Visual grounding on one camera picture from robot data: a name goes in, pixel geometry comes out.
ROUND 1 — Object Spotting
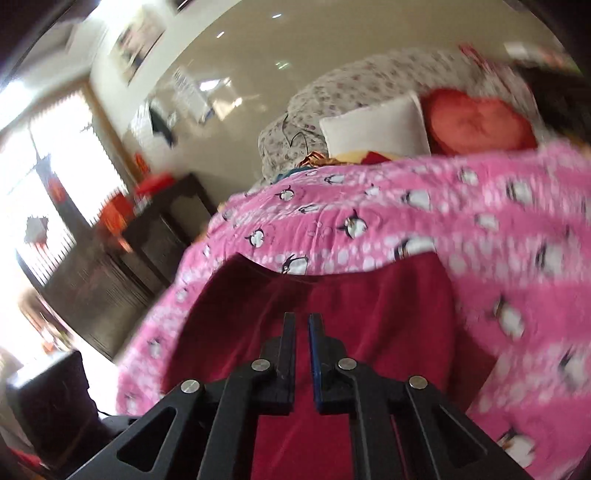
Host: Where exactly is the dark red fleece sweater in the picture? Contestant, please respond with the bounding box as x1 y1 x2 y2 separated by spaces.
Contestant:
161 253 495 479

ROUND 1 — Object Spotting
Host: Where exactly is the dark wooden side table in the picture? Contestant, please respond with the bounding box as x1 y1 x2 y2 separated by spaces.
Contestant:
98 173 215 350

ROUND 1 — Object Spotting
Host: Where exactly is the red bag on table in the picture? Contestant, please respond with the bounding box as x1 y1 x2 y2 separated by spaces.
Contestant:
99 192 135 237

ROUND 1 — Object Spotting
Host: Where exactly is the pink penguin print duvet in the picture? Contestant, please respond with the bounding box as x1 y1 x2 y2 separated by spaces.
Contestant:
117 142 590 479

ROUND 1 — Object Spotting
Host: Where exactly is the red gift box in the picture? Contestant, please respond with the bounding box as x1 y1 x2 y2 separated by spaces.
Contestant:
134 173 176 198

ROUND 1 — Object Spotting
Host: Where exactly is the yellow and red blanket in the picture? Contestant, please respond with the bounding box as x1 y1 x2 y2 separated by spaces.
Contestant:
297 150 400 168

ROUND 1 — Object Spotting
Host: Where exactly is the white square pillow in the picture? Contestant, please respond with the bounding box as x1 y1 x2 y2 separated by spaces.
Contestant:
320 91 431 158

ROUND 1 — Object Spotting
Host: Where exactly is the red heart shaped cushion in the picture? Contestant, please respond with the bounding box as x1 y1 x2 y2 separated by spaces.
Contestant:
421 88 538 156

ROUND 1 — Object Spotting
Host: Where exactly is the dark cloth hanging on wall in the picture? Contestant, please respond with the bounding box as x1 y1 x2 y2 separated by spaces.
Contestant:
148 99 177 148

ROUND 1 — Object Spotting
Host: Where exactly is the white wall calendar chart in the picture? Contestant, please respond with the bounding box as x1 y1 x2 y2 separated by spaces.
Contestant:
171 67 214 124

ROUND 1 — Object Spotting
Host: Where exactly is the framed wall photo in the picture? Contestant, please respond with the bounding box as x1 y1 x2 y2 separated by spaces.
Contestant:
110 7 165 84

